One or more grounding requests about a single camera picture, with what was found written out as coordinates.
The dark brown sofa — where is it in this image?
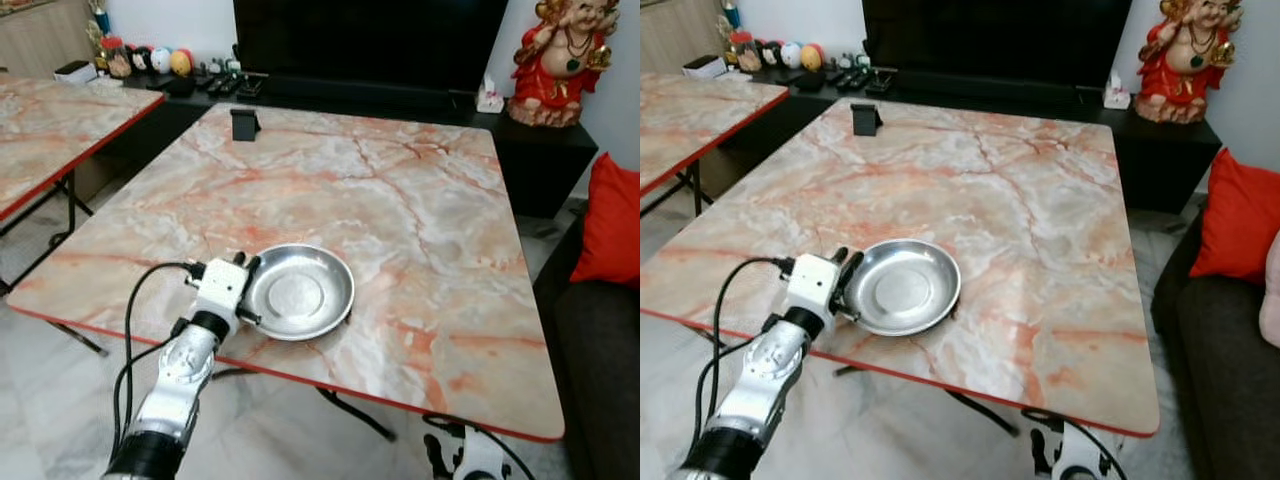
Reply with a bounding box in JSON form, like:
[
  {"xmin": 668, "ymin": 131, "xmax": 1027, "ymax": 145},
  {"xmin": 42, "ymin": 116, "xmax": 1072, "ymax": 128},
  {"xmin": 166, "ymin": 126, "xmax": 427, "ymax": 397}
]
[
  {"xmin": 533, "ymin": 215, "xmax": 641, "ymax": 480},
  {"xmin": 1150, "ymin": 215, "xmax": 1280, "ymax": 480}
]

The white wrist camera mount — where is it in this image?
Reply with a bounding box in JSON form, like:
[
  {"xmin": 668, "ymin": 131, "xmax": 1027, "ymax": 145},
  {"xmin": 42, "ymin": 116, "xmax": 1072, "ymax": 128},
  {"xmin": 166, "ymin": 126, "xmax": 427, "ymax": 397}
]
[
  {"xmin": 786, "ymin": 252, "xmax": 843, "ymax": 315},
  {"xmin": 458, "ymin": 432, "xmax": 513, "ymax": 480},
  {"xmin": 192, "ymin": 258, "xmax": 252, "ymax": 323},
  {"xmin": 1058, "ymin": 425, "xmax": 1109, "ymax": 480}
]

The shallow steel plate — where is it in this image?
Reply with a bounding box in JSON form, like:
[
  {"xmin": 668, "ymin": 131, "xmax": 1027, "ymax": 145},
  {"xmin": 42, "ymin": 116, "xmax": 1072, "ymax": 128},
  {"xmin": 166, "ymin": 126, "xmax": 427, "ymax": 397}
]
[
  {"xmin": 845, "ymin": 238, "xmax": 963, "ymax": 338},
  {"xmin": 240, "ymin": 243, "xmax": 357, "ymax": 343}
]

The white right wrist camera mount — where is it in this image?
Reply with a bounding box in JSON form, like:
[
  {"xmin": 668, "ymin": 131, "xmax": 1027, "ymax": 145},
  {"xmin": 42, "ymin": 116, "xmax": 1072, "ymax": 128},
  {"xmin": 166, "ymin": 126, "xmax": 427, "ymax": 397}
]
[
  {"xmin": 1058, "ymin": 425, "xmax": 1109, "ymax": 480},
  {"xmin": 458, "ymin": 432, "xmax": 513, "ymax": 480}
]

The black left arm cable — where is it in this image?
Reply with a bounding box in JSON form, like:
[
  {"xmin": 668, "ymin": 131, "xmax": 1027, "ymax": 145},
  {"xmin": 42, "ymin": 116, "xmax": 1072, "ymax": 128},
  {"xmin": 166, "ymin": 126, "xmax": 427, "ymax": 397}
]
[
  {"xmin": 113, "ymin": 262, "xmax": 206, "ymax": 451},
  {"xmin": 690, "ymin": 257, "xmax": 796, "ymax": 441}
]

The red laughing buddha statue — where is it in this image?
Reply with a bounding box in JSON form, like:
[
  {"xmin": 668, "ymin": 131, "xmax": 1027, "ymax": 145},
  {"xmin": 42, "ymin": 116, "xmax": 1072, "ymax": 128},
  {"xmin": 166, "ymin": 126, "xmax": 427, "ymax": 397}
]
[
  {"xmin": 506, "ymin": 0, "xmax": 614, "ymax": 130},
  {"xmin": 1134, "ymin": 0, "xmax": 1244, "ymax": 125}
]

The red cushion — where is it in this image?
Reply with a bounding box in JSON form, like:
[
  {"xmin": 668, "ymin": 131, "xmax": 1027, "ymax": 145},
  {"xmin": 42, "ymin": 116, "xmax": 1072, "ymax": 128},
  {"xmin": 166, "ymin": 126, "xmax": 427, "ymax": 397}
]
[
  {"xmin": 569, "ymin": 152, "xmax": 641, "ymax": 291},
  {"xmin": 1188, "ymin": 148, "xmax": 1280, "ymax": 289}
]

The black television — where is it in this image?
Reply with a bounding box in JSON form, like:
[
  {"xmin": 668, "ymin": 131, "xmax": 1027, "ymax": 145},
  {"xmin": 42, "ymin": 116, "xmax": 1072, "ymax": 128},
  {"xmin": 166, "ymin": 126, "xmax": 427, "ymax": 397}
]
[
  {"xmin": 862, "ymin": 0, "xmax": 1136, "ymax": 93},
  {"xmin": 232, "ymin": 0, "xmax": 513, "ymax": 98}
]

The light wooden cabinet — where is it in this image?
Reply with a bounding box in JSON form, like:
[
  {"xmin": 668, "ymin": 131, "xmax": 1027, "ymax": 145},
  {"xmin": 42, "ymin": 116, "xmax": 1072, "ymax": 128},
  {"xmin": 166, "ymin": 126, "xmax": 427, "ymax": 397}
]
[
  {"xmin": 640, "ymin": 0, "xmax": 736, "ymax": 76},
  {"xmin": 0, "ymin": 0, "xmax": 111, "ymax": 81}
]

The pink cushion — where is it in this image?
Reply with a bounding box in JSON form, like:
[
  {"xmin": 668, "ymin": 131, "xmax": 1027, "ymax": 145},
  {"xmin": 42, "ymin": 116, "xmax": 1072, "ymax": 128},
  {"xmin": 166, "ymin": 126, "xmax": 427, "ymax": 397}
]
[{"xmin": 1258, "ymin": 228, "xmax": 1280, "ymax": 349}]

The red lidded snack jar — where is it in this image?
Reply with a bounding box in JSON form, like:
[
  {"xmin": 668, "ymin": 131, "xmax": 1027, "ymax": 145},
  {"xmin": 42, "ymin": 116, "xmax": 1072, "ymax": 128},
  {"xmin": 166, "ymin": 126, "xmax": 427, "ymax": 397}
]
[
  {"xmin": 101, "ymin": 36, "xmax": 131, "ymax": 79},
  {"xmin": 728, "ymin": 30, "xmax": 757, "ymax": 73}
]

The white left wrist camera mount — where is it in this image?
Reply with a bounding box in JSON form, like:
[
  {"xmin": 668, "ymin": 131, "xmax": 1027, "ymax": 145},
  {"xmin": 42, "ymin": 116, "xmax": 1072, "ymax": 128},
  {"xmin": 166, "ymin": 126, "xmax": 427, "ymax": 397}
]
[
  {"xmin": 192, "ymin": 258, "xmax": 252, "ymax": 323},
  {"xmin": 786, "ymin": 252, "xmax": 843, "ymax": 315}
]

